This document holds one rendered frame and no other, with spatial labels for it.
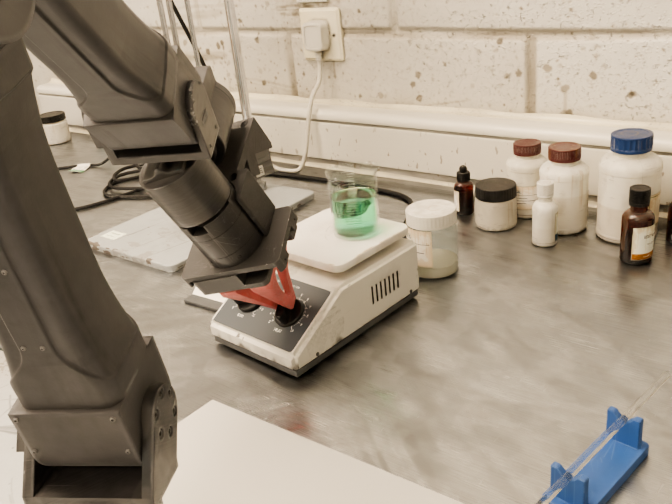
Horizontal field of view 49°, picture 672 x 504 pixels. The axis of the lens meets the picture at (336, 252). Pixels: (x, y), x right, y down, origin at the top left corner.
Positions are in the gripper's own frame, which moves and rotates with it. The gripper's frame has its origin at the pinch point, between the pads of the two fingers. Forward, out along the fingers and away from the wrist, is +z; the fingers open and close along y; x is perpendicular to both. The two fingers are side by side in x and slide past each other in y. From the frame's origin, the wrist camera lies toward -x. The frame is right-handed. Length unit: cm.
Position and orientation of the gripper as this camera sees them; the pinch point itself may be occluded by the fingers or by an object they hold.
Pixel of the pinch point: (284, 299)
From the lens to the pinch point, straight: 71.8
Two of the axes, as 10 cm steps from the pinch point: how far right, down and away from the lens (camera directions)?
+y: -8.9, 1.6, 4.2
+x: -1.4, 7.8, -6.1
